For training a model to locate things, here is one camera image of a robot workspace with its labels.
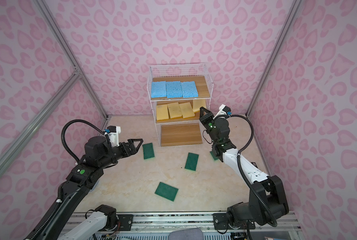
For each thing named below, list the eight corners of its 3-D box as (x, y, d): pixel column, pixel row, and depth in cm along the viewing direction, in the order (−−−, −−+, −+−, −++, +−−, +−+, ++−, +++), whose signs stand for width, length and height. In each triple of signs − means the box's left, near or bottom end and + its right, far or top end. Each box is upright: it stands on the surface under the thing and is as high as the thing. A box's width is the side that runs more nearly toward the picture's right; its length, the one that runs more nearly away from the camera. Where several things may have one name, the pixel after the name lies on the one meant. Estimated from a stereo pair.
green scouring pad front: (155, 193, 84) (154, 192, 83) (160, 183, 88) (160, 181, 86) (173, 201, 82) (173, 200, 80) (177, 190, 85) (177, 188, 84)
